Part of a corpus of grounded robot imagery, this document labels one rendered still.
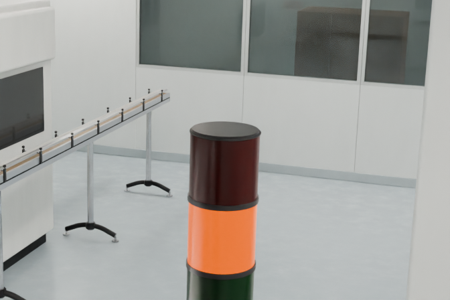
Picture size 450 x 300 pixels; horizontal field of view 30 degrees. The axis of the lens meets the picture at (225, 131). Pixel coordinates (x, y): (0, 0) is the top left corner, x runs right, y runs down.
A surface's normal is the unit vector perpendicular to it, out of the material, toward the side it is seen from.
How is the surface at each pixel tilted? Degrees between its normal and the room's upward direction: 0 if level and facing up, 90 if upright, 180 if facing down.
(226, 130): 0
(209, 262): 90
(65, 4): 90
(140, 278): 0
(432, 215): 90
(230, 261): 90
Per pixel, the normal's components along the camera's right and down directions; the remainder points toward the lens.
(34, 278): 0.04, -0.97
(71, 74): -0.28, 0.22
